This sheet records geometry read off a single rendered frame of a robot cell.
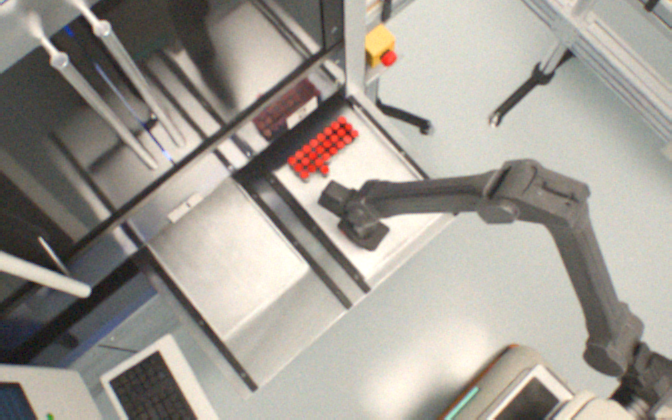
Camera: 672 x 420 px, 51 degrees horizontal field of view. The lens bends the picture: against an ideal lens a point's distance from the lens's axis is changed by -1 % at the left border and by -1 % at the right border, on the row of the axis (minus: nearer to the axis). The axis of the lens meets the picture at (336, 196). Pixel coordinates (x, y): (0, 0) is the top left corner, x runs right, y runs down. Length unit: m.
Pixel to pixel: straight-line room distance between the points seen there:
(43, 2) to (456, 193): 0.69
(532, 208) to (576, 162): 1.71
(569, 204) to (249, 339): 0.86
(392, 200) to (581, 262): 0.36
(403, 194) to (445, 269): 1.33
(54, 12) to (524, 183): 0.70
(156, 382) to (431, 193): 0.86
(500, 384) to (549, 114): 1.07
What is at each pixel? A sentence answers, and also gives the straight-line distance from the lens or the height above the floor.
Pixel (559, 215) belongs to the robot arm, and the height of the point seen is 1.53.
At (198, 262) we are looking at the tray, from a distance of 1.74.
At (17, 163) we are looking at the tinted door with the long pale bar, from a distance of 1.12.
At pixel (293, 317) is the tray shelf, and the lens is 1.70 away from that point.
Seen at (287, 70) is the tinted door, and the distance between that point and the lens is 1.46.
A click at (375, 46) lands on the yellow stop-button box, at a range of 1.72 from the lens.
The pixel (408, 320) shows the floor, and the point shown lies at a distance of 2.58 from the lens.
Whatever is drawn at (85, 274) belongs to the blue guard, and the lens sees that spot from 1.60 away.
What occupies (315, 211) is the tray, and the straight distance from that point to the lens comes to 1.73.
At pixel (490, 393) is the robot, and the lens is 2.32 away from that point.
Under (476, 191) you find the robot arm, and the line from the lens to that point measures 1.17.
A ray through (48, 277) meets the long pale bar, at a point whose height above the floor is 1.38.
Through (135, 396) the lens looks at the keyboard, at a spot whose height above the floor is 0.83.
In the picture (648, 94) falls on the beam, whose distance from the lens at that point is 2.36.
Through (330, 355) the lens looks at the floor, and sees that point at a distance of 2.57.
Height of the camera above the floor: 2.56
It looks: 75 degrees down
